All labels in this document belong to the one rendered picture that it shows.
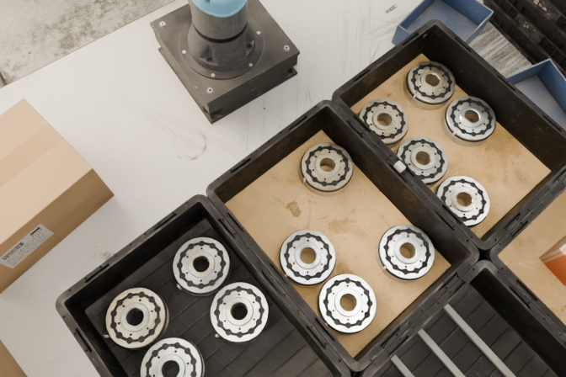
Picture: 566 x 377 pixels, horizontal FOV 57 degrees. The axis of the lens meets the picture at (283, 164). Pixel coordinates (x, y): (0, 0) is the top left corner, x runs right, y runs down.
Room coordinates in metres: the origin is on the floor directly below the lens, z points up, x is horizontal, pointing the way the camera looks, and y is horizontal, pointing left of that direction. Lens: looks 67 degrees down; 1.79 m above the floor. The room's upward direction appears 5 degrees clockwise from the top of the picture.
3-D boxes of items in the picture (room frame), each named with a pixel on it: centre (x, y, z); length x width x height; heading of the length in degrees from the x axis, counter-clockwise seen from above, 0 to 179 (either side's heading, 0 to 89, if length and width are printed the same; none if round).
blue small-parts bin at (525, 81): (0.63, -0.60, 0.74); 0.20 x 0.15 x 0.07; 30
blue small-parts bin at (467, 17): (0.85, -0.37, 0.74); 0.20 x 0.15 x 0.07; 142
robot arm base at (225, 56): (0.70, 0.16, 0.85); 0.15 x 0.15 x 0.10
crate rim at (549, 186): (0.47, -0.32, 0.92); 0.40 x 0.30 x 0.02; 45
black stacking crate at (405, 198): (0.26, -0.11, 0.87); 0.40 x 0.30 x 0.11; 45
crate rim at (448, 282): (0.26, -0.11, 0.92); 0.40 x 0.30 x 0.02; 45
